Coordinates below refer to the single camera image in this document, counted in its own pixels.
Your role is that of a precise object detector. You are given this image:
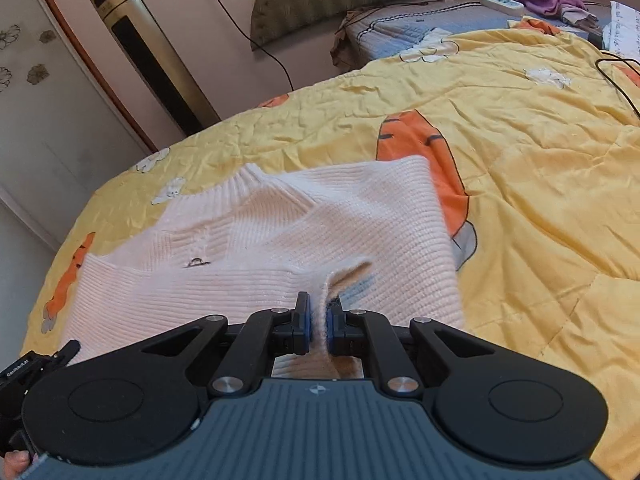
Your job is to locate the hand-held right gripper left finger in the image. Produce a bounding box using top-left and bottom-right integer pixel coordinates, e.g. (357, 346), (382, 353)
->
(141, 291), (312, 399)

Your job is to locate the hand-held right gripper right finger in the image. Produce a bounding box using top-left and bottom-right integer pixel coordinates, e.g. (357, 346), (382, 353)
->
(325, 296), (505, 396)

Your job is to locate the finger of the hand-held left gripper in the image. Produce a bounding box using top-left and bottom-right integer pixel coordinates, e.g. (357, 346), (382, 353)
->
(57, 339), (82, 366)

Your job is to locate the pink knitted sweater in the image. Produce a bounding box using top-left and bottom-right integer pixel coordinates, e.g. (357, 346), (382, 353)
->
(60, 156), (468, 380)

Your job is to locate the person's left hand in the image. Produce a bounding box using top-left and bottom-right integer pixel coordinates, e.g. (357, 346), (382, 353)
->
(0, 450), (32, 480)

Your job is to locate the white flower print wardrobe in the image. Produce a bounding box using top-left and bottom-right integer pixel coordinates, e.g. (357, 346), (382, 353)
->
(0, 0), (162, 256)

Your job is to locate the yellow carrot print quilt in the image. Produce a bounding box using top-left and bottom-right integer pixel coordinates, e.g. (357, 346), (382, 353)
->
(20, 17), (640, 480)

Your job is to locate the blue striped pillow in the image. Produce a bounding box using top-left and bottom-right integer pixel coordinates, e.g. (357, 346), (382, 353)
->
(330, 0), (601, 73)

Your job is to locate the gold tower air conditioner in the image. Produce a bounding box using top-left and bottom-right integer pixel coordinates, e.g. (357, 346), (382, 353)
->
(90, 0), (222, 137)

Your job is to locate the white remote control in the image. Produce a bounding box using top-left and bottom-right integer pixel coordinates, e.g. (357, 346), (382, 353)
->
(479, 0), (525, 16)

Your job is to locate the purple cloth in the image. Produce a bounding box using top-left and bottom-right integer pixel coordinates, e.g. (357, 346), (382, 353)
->
(516, 0), (593, 19)

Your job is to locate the black wall cable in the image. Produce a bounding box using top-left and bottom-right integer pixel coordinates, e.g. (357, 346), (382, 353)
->
(192, 0), (294, 94)

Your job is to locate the black cable on quilt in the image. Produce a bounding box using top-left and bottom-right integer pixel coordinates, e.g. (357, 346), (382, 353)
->
(595, 52), (640, 122)

